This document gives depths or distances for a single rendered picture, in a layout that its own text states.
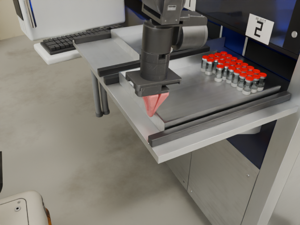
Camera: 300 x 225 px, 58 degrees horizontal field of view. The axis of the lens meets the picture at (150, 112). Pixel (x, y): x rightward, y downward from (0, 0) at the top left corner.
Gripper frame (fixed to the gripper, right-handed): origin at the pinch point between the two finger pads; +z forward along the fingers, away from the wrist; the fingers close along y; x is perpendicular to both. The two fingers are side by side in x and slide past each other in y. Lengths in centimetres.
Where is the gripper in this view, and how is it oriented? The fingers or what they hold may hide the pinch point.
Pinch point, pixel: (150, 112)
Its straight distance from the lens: 61.1
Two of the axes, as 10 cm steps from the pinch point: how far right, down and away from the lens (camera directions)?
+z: -0.8, 8.4, 5.4
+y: 8.9, -1.8, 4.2
